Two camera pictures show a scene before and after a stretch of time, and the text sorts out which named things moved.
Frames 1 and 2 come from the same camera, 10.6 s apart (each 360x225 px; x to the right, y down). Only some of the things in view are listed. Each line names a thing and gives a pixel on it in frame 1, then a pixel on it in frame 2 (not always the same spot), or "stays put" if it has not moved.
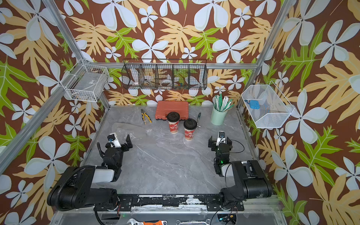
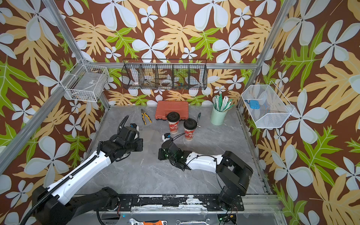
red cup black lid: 190,124 stays put
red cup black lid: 173,118 stays put
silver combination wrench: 178,222 stays put
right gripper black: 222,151 → 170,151
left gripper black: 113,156 → 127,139
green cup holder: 217,118 stays put
